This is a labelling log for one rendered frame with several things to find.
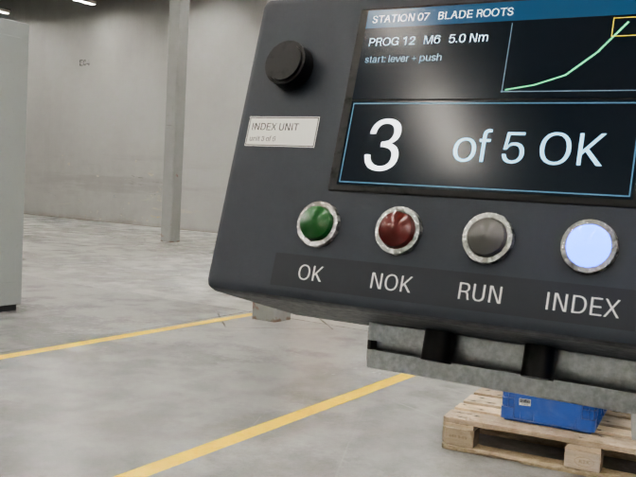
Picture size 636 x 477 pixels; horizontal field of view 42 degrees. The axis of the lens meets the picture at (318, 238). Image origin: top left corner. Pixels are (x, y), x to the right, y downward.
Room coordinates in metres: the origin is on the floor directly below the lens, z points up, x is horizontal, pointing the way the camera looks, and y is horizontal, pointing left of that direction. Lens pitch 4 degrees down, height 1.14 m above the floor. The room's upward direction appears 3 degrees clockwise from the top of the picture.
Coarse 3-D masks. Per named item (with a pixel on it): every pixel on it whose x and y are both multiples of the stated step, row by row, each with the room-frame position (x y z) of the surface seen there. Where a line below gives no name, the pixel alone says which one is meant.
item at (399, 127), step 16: (352, 112) 0.48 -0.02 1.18; (368, 112) 0.48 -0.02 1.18; (384, 112) 0.47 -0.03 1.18; (400, 112) 0.47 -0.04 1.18; (416, 112) 0.46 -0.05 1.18; (352, 128) 0.48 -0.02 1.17; (368, 128) 0.47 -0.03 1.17; (384, 128) 0.47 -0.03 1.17; (400, 128) 0.46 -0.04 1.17; (416, 128) 0.46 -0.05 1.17; (352, 144) 0.47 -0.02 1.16; (368, 144) 0.47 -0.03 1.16; (384, 144) 0.46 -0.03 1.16; (400, 144) 0.46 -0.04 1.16; (416, 144) 0.45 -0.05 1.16; (352, 160) 0.47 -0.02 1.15; (368, 160) 0.47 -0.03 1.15; (384, 160) 0.46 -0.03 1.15; (400, 160) 0.46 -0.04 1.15; (416, 160) 0.45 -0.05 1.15; (352, 176) 0.47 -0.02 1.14; (368, 176) 0.46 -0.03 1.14; (384, 176) 0.46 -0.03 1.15; (400, 176) 0.45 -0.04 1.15; (416, 176) 0.45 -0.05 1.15
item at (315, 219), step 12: (312, 204) 0.47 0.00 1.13; (324, 204) 0.47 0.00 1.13; (300, 216) 0.48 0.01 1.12; (312, 216) 0.46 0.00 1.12; (324, 216) 0.46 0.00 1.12; (336, 216) 0.46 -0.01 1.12; (300, 228) 0.47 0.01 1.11; (312, 228) 0.46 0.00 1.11; (324, 228) 0.46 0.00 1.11; (336, 228) 0.46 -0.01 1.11; (312, 240) 0.47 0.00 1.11; (324, 240) 0.46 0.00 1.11
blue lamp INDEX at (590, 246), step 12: (576, 228) 0.39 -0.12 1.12; (588, 228) 0.39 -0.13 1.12; (600, 228) 0.39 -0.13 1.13; (564, 240) 0.40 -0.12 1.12; (576, 240) 0.39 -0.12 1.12; (588, 240) 0.39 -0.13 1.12; (600, 240) 0.39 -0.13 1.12; (612, 240) 0.39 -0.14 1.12; (564, 252) 0.40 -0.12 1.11; (576, 252) 0.39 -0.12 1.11; (588, 252) 0.39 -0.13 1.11; (600, 252) 0.39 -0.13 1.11; (612, 252) 0.39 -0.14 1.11; (576, 264) 0.39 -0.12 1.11; (588, 264) 0.39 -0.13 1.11; (600, 264) 0.39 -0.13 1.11
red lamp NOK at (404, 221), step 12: (384, 216) 0.45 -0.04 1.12; (396, 216) 0.44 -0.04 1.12; (408, 216) 0.44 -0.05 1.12; (384, 228) 0.44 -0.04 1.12; (396, 228) 0.44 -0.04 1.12; (408, 228) 0.44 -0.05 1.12; (420, 228) 0.44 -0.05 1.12; (384, 240) 0.44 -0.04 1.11; (396, 240) 0.44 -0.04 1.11; (408, 240) 0.44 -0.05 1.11; (396, 252) 0.44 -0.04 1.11; (408, 252) 0.44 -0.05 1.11
